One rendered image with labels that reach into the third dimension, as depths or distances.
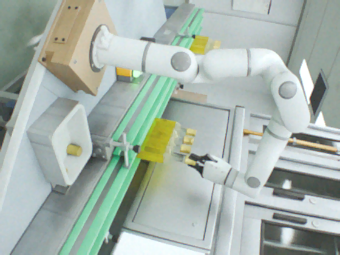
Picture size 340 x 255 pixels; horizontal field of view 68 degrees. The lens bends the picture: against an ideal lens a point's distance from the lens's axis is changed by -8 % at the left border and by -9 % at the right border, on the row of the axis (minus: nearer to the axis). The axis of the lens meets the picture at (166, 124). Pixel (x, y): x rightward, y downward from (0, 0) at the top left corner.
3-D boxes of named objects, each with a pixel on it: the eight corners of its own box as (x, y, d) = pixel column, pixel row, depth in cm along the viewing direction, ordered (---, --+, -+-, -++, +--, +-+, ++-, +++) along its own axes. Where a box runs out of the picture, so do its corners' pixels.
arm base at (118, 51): (84, 45, 74) (136, 55, 72) (101, 13, 78) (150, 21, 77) (97, 74, 88) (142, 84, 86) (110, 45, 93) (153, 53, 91)
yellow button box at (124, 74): (116, 79, 127) (130, 82, 125) (115, 65, 122) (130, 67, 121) (121, 72, 132) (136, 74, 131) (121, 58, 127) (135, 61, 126)
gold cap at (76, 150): (72, 143, 94) (82, 146, 93) (70, 153, 94) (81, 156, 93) (67, 144, 91) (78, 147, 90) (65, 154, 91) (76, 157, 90)
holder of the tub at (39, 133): (50, 190, 89) (70, 197, 87) (25, 130, 71) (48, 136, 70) (74, 156, 101) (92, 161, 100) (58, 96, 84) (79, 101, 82)
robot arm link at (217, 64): (247, 43, 75) (239, 55, 91) (164, 47, 78) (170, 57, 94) (248, 76, 75) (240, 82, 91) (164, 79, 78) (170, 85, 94)
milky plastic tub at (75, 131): (47, 181, 85) (70, 189, 83) (26, 130, 71) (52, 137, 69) (72, 146, 98) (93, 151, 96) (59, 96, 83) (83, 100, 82)
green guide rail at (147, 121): (112, 155, 104) (132, 159, 102) (112, 153, 103) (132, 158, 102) (195, 16, 234) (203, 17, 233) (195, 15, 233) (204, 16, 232)
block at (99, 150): (90, 158, 101) (107, 162, 100) (87, 139, 95) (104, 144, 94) (95, 151, 104) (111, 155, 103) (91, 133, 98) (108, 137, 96)
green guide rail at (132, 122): (110, 141, 99) (131, 146, 98) (110, 139, 98) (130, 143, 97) (195, 8, 229) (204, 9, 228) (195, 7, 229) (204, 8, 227)
